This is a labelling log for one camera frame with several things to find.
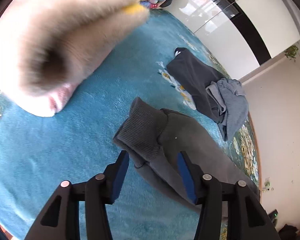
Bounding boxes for grey sweatpants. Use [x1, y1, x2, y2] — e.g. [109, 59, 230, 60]
[112, 96, 261, 215]

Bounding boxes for teal floral bed cover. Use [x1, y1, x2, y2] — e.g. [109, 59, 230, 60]
[0, 10, 259, 239]

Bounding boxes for light blue-grey garment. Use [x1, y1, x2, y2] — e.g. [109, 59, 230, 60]
[206, 78, 249, 141]

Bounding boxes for dark charcoal fleece garment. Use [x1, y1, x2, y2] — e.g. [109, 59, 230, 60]
[166, 47, 225, 124]

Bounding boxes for green potted plant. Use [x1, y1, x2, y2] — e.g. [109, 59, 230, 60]
[284, 45, 300, 62]

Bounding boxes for white black wardrobe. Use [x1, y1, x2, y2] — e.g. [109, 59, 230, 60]
[166, 0, 300, 79]

